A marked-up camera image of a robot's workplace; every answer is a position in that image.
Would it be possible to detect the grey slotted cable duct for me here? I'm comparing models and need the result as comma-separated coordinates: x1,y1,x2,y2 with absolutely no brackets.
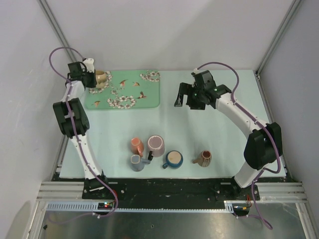
46,201,249,213

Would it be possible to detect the salmon pink mug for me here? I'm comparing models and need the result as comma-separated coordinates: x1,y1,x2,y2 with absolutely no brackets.
131,137,144,157

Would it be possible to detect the dark blue mug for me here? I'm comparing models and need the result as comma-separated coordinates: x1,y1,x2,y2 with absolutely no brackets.
162,150,183,169

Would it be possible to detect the brown striped mug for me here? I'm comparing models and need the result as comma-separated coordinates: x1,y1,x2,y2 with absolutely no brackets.
192,150,212,167

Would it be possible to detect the grey blue small mug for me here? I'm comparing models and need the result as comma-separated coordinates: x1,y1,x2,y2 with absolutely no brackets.
131,154,151,172

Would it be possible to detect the lilac mug black handle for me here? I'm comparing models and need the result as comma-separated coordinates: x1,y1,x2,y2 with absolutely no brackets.
147,135,165,161

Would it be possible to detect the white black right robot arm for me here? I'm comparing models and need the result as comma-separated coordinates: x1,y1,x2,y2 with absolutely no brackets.
174,70,283,200

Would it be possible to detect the green floral placemat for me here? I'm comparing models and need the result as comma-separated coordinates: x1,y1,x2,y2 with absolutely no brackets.
84,69,160,110

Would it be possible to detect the left aluminium frame post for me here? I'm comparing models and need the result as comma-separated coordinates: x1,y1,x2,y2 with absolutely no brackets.
37,0,85,78

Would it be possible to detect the beige round mug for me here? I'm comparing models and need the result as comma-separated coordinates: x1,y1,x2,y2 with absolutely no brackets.
95,70,107,89

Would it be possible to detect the aluminium front rail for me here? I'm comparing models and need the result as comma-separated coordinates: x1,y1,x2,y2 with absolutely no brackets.
36,182,308,203

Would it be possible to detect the right aluminium frame post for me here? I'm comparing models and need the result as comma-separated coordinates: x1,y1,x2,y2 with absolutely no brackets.
254,0,304,77

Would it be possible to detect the aluminium frame post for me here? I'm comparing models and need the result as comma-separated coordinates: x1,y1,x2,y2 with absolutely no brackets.
37,0,85,78
254,0,304,77

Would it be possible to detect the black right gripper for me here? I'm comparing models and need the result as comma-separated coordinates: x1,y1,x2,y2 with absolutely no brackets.
174,83,205,111

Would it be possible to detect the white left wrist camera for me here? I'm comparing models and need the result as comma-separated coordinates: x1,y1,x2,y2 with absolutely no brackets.
82,58,95,73

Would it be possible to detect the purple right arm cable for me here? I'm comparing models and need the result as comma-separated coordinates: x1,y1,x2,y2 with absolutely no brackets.
196,61,280,230

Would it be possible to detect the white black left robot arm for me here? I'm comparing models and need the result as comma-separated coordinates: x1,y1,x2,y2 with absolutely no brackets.
53,58,111,199

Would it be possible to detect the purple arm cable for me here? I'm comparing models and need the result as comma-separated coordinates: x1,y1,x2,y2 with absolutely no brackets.
47,47,119,224
196,61,280,230

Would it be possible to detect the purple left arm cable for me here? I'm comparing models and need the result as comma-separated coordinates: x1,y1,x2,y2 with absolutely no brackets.
47,47,119,224

